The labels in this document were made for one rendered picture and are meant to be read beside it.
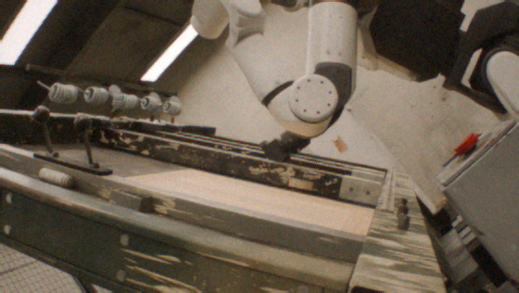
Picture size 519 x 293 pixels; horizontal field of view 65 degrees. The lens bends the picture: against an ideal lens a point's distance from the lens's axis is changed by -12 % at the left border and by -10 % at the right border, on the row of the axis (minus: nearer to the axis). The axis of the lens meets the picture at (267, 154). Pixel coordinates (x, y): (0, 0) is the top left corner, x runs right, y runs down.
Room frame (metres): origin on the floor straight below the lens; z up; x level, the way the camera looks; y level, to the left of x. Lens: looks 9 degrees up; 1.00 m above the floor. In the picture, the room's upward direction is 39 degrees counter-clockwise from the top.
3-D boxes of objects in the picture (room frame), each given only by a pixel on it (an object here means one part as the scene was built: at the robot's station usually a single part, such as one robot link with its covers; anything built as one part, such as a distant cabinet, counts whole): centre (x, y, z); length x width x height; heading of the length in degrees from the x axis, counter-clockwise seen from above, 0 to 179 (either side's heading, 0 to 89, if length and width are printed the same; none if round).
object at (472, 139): (0.53, -0.19, 0.93); 0.04 x 0.04 x 0.02
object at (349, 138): (5.09, -0.76, 1.03); 0.61 x 0.58 x 2.05; 163
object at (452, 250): (0.97, -0.23, 0.69); 0.50 x 0.14 x 0.24; 167
